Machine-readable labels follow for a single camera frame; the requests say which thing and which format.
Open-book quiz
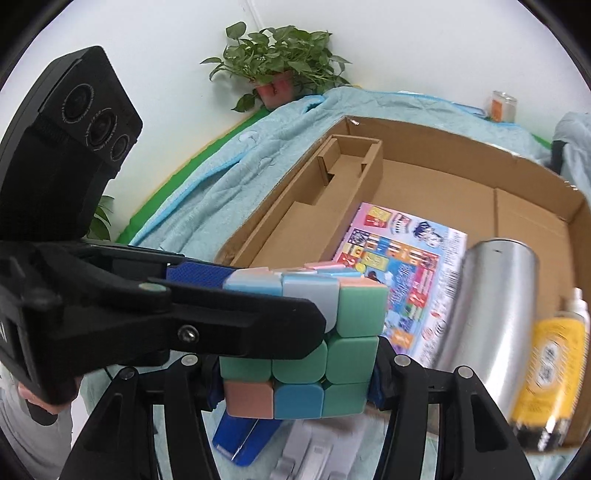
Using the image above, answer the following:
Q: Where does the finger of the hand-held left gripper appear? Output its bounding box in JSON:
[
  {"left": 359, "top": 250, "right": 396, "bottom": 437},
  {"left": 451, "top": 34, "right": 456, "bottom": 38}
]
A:
[
  {"left": 85, "top": 242, "right": 232, "bottom": 289},
  {"left": 51, "top": 278, "right": 327, "bottom": 365}
]

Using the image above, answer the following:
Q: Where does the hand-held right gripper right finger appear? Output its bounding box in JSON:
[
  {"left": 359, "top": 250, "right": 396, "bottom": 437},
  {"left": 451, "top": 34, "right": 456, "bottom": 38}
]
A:
[{"left": 373, "top": 342, "right": 536, "bottom": 480}]

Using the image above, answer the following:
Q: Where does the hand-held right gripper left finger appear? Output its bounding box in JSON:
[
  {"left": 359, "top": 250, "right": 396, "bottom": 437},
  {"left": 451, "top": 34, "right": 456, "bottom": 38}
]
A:
[{"left": 60, "top": 353, "right": 225, "bottom": 480}]

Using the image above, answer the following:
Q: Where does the pastel puzzle cube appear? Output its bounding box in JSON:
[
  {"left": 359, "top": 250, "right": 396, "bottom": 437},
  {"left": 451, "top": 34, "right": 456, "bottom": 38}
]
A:
[{"left": 219, "top": 261, "right": 389, "bottom": 421}]

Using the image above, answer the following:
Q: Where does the stainless steel cup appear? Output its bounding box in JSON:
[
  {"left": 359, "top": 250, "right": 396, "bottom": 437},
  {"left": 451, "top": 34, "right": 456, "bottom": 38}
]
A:
[{"left": 434, "top": 237, "right": 541, "bottom": 418}]

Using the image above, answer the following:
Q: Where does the colourful board game box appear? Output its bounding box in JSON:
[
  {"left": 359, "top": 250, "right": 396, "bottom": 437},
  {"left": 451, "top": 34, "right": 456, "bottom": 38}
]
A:
[{"left": 332, "top": 202, "right": 468, "bottom": 370}]

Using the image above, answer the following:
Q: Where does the yellow spray bottle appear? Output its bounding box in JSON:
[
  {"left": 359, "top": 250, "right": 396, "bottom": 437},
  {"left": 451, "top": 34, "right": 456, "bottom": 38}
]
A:
[{"left": 508, "top": 287, "right": 591, "bottom": 450}]

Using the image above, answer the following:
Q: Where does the large cardboard box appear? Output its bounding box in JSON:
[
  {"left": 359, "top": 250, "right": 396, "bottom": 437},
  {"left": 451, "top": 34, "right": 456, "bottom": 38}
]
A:
[{"left": 215, "top": 115, "right": 591, "bottom": 455}]

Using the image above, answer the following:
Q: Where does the blue plastic object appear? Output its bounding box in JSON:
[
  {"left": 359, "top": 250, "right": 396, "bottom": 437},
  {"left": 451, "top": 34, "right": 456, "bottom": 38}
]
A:
[{"left": 212, "top": 406, "right": 282, "bottom": 464}]

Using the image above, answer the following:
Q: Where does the green leafy plant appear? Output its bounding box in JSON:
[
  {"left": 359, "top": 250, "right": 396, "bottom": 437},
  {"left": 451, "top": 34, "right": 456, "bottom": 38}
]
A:
[{"left": 88, "top": 195, "right": 116, "bottom": 241}]

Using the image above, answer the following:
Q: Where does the white plastic holder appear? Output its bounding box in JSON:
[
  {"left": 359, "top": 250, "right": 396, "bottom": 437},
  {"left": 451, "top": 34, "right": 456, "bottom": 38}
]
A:
[{"left": 268, "top": 415, "right": 393, "bottom": 480}]

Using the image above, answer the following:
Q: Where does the cardboard insert tray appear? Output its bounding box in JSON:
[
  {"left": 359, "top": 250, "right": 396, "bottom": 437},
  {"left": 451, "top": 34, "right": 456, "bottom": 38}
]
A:
[{"left": 235, "top": 134, "right": 384, "bottom": 268}]

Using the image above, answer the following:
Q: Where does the green mat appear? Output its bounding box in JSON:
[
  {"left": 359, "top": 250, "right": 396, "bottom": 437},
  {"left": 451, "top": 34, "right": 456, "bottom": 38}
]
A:
[{"left": 115, "top": 111, "right": 264, "bottom": 245}]

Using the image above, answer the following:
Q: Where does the light blue blanket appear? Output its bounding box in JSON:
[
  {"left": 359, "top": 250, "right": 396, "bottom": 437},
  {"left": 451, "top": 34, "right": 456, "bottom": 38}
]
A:
[{"left": 78, "top": 85, "right": 555, "bottom": 480}]

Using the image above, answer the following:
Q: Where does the potted green plant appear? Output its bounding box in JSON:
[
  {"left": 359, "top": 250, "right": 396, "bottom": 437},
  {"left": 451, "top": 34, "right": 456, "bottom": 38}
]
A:
[{"left": 199, "top": 21, "right": 352, "bottom": 114}]

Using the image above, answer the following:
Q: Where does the glass jar orange label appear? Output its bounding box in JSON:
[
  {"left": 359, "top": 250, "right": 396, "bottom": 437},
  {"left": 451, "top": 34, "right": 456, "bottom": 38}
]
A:
[{"left": 488, "top": 90, "right": 517, "bottom": 124}]

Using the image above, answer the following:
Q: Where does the grey blue cloth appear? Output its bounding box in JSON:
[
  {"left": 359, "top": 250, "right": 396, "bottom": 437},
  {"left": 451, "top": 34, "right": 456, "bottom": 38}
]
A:
[{"left": 549, "top": 111, "right": 591, "bottom": 185}]

